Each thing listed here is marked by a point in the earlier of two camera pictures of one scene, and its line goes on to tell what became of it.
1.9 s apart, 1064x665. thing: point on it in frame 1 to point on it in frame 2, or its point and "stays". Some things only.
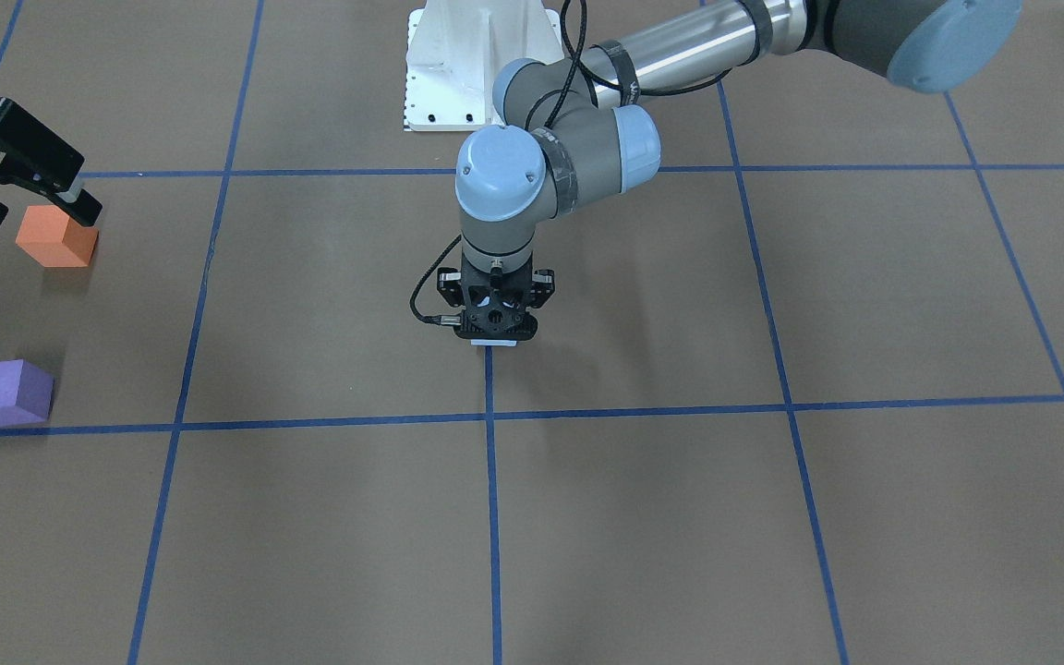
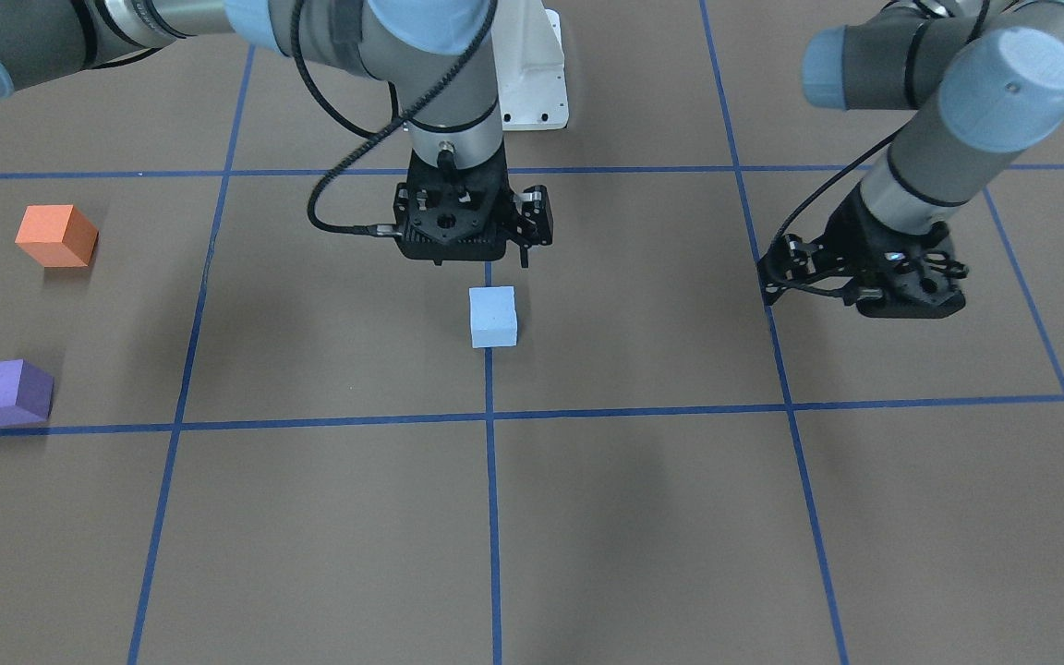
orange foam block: x=55 y=239 stays
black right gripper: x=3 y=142 to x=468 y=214
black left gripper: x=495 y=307 to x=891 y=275
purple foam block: x=6 y=393 stays
